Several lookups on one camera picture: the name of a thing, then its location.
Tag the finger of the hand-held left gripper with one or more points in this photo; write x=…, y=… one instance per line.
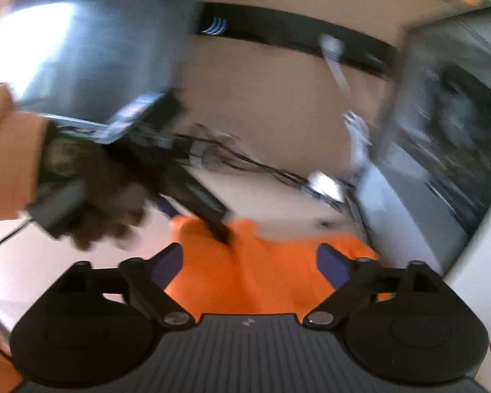
x=167, y=204
x=204, y=204

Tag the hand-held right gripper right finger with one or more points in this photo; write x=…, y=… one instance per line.
x=331, y=266

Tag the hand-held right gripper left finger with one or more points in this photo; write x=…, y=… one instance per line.
x=167, y=263

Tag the orange fleece garment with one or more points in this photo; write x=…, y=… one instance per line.
x=262, y=270

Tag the white computer case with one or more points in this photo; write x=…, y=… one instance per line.
x=413, y=213

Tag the black curved monitor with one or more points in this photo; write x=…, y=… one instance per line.
x=106, y=41

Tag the black wall power strip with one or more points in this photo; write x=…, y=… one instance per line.
x=278, y=28

